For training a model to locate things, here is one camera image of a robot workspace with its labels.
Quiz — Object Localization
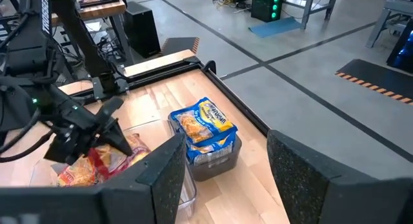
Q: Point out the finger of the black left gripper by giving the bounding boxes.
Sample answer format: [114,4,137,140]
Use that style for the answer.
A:
[96,96,134,158]
[43,130,87,166]

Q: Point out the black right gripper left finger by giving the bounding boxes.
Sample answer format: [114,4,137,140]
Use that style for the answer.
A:
[102,132,188,224]

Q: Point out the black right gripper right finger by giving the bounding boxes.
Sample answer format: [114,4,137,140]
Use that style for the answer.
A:
[266,129,376,224]

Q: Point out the blue Maruchan ramen pack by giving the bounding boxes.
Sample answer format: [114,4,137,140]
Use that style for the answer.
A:
[169,96,239,145]
[185,132,239,167]

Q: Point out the clear plastic bin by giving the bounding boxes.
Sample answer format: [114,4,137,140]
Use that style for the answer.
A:
[28,125,198,220]

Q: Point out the smoky grey plastic bin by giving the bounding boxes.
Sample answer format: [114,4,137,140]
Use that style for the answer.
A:
[166,113,243,183]

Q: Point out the hazard-striped black floor mat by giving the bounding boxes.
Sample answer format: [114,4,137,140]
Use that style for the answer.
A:
[160,36,201,56]
[334,58,413,106]

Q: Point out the black computer tower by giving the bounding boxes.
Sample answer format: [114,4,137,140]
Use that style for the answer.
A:
[124,1,161,59]

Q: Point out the wooden background table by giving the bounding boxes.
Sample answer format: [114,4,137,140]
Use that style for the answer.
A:
[50,0,127,28]

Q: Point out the blue floor mat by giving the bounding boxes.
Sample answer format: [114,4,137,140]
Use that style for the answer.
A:
[247,16,303,39]

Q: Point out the black computer blue light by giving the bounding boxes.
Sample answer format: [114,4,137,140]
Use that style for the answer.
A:
[386,19,413,74]

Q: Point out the black computer green lights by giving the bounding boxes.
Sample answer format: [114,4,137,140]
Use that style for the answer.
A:
[250,0,285,24]

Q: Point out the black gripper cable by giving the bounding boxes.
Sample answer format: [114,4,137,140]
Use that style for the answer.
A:
[0,106,55,163]

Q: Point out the black aluminium table frame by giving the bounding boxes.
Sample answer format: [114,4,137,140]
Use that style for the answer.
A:
[57,54,271,137]

